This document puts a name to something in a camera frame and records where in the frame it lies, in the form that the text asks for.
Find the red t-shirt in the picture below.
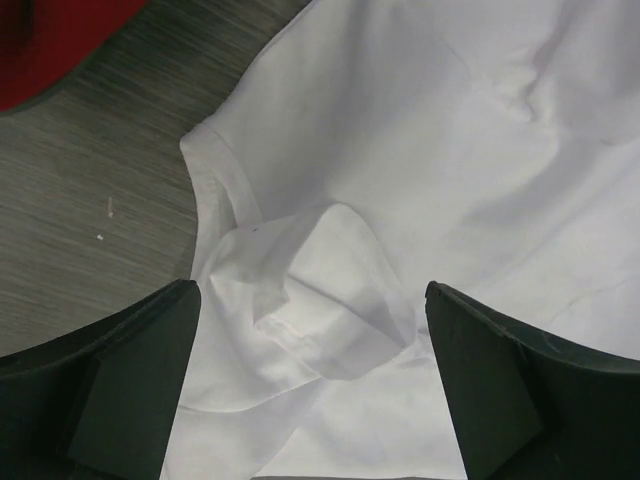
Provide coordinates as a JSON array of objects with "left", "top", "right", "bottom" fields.
[{"left": 1, "top": 0, "right": 145, "bottom": 112}]

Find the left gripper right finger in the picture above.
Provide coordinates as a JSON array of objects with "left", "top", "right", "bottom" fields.
[{"left": 425, "top": 281, "right": 639, "bottom": 479}]

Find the white t-shirt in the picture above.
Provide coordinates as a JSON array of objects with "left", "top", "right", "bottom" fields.
[{"left": 162, "top": 1, "right": 639, "bottom": 479}]

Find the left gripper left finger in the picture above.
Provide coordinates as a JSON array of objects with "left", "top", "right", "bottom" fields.
[{"left": 1, "top": 280, "right": 201, "bottom": 479}]

